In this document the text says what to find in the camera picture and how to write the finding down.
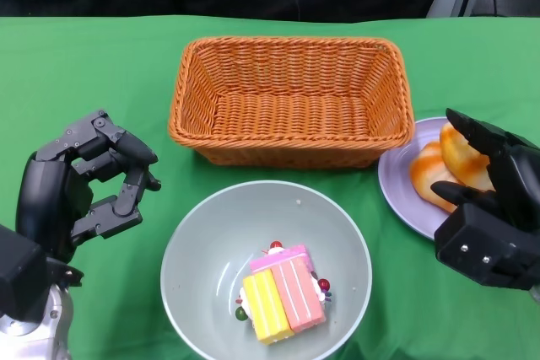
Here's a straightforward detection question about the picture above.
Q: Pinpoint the green tablecloth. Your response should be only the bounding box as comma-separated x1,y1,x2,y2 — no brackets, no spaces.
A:
0,15,540,360

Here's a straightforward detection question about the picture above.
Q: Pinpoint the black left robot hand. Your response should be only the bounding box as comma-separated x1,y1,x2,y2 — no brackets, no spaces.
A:
15,110,162,262

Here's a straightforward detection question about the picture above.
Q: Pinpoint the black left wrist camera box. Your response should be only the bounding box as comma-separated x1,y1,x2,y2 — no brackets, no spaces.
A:
0,224,84,323

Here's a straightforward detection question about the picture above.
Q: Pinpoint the pink and yellow cake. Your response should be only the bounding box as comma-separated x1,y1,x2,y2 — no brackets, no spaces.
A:
234,240,334,347

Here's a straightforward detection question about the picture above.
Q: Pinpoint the shell shaped orange striped bread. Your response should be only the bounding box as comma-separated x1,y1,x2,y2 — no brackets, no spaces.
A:
439,122,497,192

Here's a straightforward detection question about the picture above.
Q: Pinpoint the lavender plate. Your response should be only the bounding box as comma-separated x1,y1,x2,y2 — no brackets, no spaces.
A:
377,117,465,243

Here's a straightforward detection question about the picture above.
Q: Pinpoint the orange wicker basket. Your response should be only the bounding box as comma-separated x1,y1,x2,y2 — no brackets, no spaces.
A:
168,36,415,169

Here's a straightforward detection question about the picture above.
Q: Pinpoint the round orange striped bread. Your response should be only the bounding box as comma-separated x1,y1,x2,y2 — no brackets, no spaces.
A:
409,141,465,213

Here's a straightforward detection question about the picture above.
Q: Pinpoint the grey-green bowl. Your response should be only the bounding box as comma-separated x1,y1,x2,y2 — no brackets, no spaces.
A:
159,181,373,360

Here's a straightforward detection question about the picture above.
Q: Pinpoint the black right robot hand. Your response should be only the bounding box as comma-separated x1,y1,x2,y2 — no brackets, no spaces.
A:
429,107,540,238

